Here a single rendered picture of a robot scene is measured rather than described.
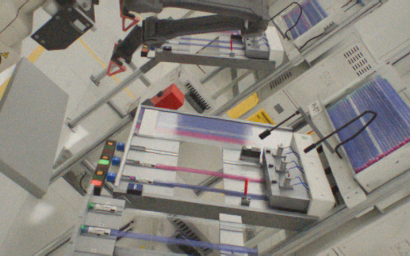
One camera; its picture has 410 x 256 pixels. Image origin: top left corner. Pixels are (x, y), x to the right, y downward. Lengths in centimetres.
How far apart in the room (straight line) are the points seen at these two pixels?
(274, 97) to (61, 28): 184
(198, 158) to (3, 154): 188
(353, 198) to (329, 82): 152
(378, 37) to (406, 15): 30
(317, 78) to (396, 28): 201
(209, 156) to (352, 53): 109
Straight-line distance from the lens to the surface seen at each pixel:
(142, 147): 206
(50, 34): 162
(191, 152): 335
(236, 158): 210
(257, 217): 182
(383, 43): 509
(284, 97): 320
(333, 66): 318
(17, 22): 163
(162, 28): 176
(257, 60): 309
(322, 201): 184
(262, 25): 159
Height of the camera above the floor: 158
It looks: 16 degrees down
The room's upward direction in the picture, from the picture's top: 55 degrees clockwise
